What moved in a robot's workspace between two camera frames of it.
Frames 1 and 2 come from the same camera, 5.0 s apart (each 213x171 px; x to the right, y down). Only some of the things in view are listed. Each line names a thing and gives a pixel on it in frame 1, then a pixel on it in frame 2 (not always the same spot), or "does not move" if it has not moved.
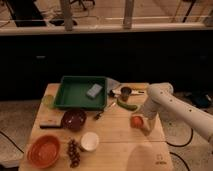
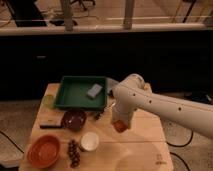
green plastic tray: x=82 y=93 does not move
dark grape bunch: x=73 y=153 does not move
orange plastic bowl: x=43 y=151 does not move
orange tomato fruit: x=136 y=122 → x=120 y=126
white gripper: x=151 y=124 → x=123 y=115
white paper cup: x=89 y=141 does not move
